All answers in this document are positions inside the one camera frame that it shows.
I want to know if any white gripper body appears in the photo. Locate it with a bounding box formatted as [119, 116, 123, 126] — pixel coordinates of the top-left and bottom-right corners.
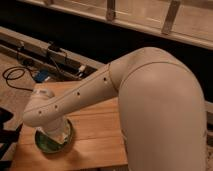
[41, 117, 70, 142]

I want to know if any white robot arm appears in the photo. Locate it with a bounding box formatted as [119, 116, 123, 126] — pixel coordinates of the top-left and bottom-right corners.
[23, 47, 207, 171]

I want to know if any green ceramic bowl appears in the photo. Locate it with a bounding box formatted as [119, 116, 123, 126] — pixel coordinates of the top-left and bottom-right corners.
[35, 120, 74, 154]

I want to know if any wooden board table top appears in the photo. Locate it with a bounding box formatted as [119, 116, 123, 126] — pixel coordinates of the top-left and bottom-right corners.
[9, 81, 129, 171]

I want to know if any blue box on floor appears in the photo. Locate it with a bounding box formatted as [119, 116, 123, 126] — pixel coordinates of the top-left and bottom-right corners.
[33, 70, 50, 83]

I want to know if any white plug connector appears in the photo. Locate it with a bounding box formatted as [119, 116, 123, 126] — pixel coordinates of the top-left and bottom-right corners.
[78, 65, 86, 74]

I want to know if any black coiled cable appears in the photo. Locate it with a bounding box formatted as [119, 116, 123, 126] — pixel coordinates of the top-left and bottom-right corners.
[2, 65, 35, 93]

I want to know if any black clamp on rail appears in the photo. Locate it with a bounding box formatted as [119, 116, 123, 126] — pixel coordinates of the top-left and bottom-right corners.
[46, 42, 67, 57]

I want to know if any metal rail beam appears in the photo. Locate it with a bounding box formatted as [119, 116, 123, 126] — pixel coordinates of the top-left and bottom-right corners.
[0, 27, 213, 112]

